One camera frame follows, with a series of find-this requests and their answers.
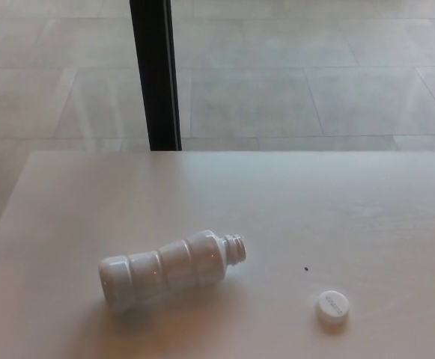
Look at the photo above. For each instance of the white plastic bottle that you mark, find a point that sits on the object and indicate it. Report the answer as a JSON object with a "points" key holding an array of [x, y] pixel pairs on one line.
{"points": [[164, 269]]}

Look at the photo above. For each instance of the white screw cap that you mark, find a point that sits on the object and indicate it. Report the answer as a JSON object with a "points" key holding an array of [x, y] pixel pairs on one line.
{"points": [[332, 306]]}

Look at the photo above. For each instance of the black vertical frame post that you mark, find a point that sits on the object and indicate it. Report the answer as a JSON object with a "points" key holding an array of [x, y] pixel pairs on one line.
{"points": [[155, 75]]}

